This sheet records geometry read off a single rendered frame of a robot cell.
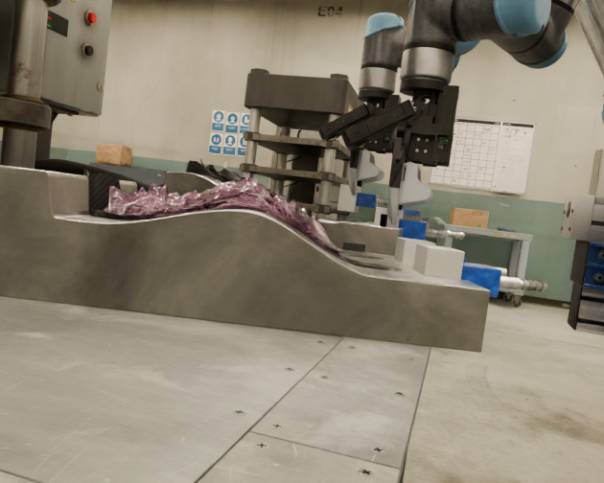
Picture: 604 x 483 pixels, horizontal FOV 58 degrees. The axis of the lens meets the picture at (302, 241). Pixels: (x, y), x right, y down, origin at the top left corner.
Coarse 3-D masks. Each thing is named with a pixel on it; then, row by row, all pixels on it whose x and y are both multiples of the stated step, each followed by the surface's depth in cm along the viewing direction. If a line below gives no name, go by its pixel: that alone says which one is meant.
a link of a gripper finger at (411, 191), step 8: (408, 168) 80; (416, 168) 79; (408, 176) 79; (416, 176) 79; (400, 184) 79; (408, 184) 79; (416, 184) 79; (424, 184) 79; (392, 192) 79; (400, 192) 79; (408, 192) 79; (416, 192) 79; (424, 192) 79; (392, 200) 79; (400, 200) 79; (408, 200) 79; (416, 200) 79; (424, 200) 78; (392, 208) 79; (392, 216) 80; (392, 224) 80
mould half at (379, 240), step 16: (176, 176) 86; (192, 176) 85; (208, 176) 88; (176, 192) 86; (192, 192) 85; (336, 224) 79; (352, 224) 78; (368, 224) 79; (336, 240) 79; (352, 240) 78; (368, 240) 78; (384, 240) 77
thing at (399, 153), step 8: (400, 136) 81; (400, 144) 78; (400, 152) 78; (392, 160) 78; (400, 160) 78; (392, 168) 78; (400, 168) 79; (392, 176) 78; (400, 176) 79; (392, 184) 79
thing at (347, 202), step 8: (344, 184) 113; (344, 192) 113; (360, 192) 116; (344, 200) 113; (352, 200) 112; (360, 200) 112; (368, 200) 112; (376, 200) 112; (384, 200) 112; (344, 208) 113; (352, 208) 112
